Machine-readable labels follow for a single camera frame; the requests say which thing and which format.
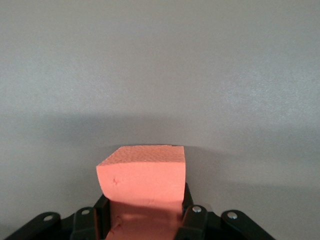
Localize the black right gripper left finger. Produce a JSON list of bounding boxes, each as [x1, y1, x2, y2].
[[3, 194, 111, 240]]

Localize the orange foam cube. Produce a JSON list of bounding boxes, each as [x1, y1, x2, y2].
[[96, 144, 187, 240]]

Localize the brown table cover sheet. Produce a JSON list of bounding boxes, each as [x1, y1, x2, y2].
[[0, 0, 320, 240]]

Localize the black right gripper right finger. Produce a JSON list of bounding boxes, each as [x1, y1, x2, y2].
[[176, 183, 275, 240]]

